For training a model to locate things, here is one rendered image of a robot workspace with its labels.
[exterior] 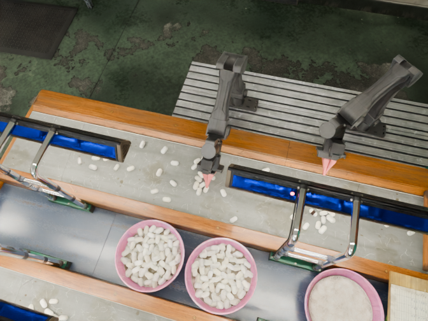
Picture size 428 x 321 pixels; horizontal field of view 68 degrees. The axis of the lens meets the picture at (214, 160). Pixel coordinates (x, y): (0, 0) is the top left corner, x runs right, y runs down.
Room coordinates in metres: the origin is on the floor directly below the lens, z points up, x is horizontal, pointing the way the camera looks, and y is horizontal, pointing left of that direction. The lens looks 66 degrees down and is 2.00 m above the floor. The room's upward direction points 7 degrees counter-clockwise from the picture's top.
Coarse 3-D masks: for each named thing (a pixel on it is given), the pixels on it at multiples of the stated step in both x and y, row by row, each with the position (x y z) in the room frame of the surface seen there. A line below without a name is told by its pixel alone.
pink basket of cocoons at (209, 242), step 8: (208, 240) 0.21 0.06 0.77; (216, 240) 0.21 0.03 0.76; (224, 240) 0.21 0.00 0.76; (232, 240) 0.20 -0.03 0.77; (200, 248) 0.19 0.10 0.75; (240, 248) 0.17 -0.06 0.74; (192, 256) 0.16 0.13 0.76; (248, 256) 0.14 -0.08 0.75; (256, 272) 0.08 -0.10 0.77; (256, 280) 0.05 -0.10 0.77; (192, 288) 0.05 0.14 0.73; (192, 296) 0.02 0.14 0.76; (248, 296) 0.00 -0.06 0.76; (200, 304) -0.01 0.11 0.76; (240, 304) -0.02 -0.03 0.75; (216, 312) -0.04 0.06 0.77; (224, 312) -0.04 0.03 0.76; (232, 312) -0.04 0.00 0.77
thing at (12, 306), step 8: (0, 304) 0.06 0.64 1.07; (8, 304) 0.06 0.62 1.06; (16, 304) 0.06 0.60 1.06; (0, 312) 0.04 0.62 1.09; (8, 312) 0.04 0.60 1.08; (16, 312) 0.04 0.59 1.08; (24, 312) 0.03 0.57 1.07; (32, 312) 0.03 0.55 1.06; (40, 312) 0.03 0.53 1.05; (0, 320) 0.02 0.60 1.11; (8, 320) 0.02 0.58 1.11; (16, 320) 0.01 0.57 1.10; (24, 320) 0.01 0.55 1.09; (32, 320) 0.01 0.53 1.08; (40, 320) 0.01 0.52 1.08; (48, 320) 0.00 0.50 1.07; (56, 320) 0.00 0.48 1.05
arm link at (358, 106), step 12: (396, 60) 0.67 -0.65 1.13; (396, 72) 0.63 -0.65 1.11; (408, 72) 0.61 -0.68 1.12; (420, 72) 0.61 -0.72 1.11; (384, 84) 0.60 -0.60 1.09; (396, 84) 0.60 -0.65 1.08; (408, 84) 0.61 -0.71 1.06; (360, 96) 0.58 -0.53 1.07; (372, 96) 0.57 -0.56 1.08; (348, 108) 0.55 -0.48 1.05; (360, 108) 0.54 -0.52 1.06; (348, 120) 0.52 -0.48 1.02
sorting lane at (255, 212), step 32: (96, 128) 0.79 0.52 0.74; (32, 160) 0.67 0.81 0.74; (64, 160) 0.65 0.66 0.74; (96, 160) 0.63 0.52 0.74; (128, 160) 0.61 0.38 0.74; (160, 160) 0.59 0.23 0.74; (192, 160) 0.57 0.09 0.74; (224, 160) 0.55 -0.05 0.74; (256, 160) 0.53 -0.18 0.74; (128, 192) 0.46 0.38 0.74; (160, 192) 0.44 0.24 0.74; (192, 192) 0.42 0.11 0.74; (384, 192) 0.32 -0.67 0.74; (256, 224) 0.26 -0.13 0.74; (288, 224) 0.24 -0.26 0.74; (384, 256) 0.08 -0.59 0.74; (416, 256) 0.06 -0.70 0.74
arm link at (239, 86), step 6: (228, 54) 0.83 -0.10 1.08; (234, 54) 0.82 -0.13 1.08; (228, 60) 0.80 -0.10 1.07; (234, 60) 0.80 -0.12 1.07; (228, 66) 0.79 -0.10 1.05; (240, 78) 0.82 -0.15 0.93; (234, 84) 0.81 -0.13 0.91; (240, 84) 0.83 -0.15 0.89; (234, 90) 0.83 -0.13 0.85; (240, 90) 0.82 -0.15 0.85; (234, 96) 0.84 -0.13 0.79; (240, 96) 0.82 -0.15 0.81
